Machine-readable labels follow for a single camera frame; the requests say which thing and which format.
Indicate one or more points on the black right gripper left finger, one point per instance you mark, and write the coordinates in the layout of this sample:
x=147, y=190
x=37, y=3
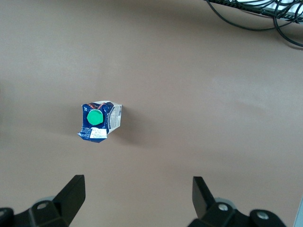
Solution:
x=68, y=201

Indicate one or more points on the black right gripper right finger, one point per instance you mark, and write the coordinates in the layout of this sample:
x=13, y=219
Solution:
x=203, y=201

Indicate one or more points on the blue white milk carton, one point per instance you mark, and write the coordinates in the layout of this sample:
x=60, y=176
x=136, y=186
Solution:
x=94, y=118

